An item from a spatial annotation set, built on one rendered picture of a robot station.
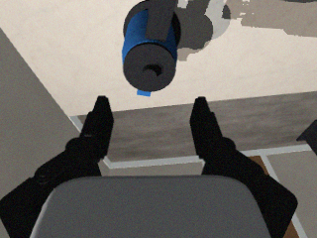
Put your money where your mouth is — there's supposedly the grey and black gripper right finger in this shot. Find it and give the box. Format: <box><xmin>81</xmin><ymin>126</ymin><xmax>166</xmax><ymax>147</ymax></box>
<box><xmin>189</xmin><ymin>96</ymin><xmax>298</xmax><ymax>238</ymax></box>

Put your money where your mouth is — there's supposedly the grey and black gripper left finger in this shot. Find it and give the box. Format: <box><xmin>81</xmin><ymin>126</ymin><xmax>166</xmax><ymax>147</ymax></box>
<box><xmin>0</xmin><ymin>96</ymin><xmax>114</xmax><ymax>238</ymax></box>

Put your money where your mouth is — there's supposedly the blue kettle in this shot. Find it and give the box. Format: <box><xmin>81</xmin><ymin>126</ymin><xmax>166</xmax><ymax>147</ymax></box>
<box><xmin>122</xmin><ymin>0</ymin><xmax>177</xmax><ymax>97</ymax></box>

